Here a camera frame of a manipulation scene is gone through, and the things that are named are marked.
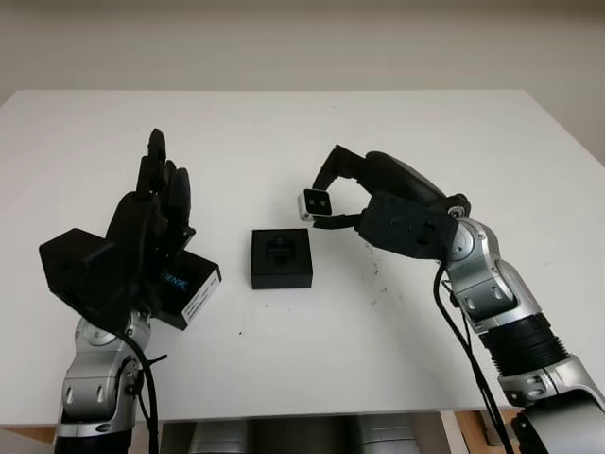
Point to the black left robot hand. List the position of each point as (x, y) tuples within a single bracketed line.
[(137, 222)]

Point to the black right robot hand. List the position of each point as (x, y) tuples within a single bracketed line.
[(397, 177)]

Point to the black RealSense box lid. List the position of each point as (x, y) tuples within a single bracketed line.
[(189, 288)]

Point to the small silver depth camera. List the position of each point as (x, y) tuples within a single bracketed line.
[(316, 203)]

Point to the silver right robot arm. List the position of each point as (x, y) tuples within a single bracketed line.
[(491, 284)]

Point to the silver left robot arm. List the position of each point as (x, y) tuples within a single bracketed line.
[(90, 378)]

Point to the white table leg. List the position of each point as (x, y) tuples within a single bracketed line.
[(489, 428)]

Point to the grey robot torso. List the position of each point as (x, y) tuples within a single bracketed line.
[(302, 435)]

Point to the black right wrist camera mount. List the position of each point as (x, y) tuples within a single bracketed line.
[(406, 229)]

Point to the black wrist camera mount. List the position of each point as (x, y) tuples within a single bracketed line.
[(80, 269), (406, 229)]

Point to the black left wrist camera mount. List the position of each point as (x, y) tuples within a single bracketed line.
[(80, 269)]

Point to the black camera box base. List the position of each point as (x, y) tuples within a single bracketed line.
[(281, 279)]

